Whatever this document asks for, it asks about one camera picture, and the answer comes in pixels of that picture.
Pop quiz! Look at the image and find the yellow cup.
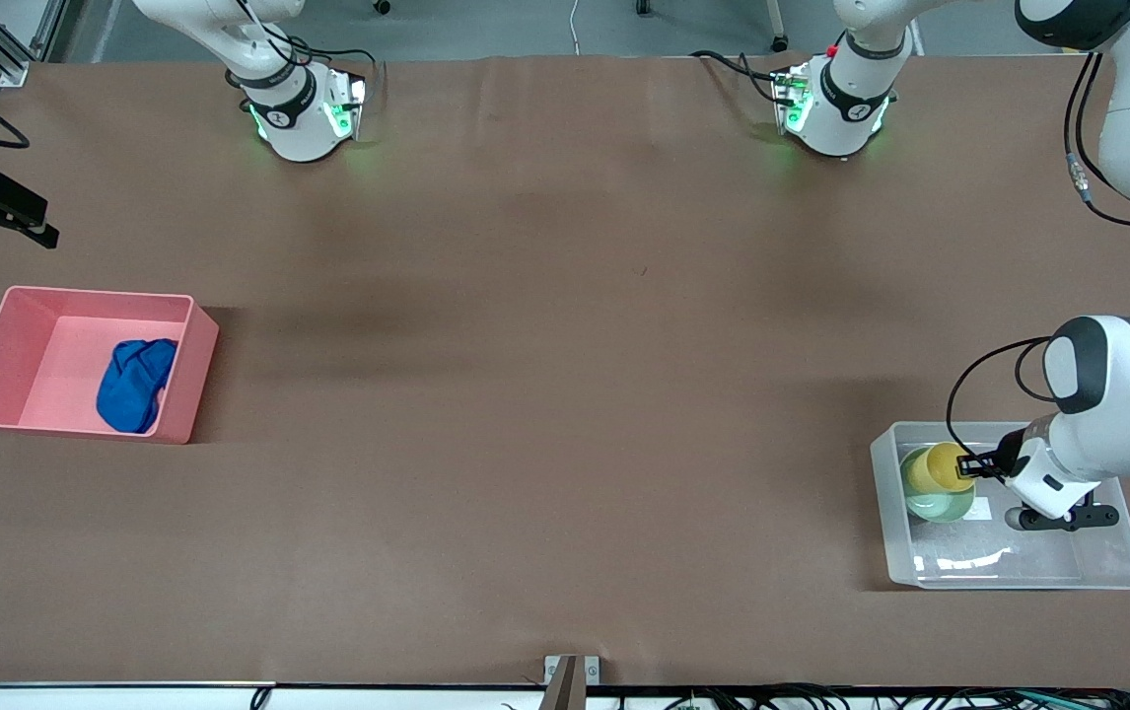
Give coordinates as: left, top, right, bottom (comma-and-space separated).
900, 441, 978, 497

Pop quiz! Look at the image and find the light green bowl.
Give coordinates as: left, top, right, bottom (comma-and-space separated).
901, 449, 978, 525

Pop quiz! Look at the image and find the blue cloth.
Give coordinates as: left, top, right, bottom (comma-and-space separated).
96, 338, 179, 435

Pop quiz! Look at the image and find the clear plastic box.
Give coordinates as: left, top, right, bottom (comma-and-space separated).
869, 420, 1130, 592

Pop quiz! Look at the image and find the pink plastic bin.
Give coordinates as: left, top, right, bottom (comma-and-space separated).
0, 285, 221, 446

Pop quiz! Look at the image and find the paper table cover sheet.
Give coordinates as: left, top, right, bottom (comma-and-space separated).
0, 51, 1130, 691

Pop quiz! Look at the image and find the black right arm base cable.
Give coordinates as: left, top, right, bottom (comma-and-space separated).
230, 0, 387, 105

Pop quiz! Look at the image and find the black arm base cable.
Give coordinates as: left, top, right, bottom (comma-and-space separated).
689, 49, 795, 106
230, 0, 387, 105

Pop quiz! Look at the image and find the metal table edge bracket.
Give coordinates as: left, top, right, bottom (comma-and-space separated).
542, 654, 603, 710

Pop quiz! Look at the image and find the black left arm base cable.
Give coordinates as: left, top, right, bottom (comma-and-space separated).
689, 49, 795, 106

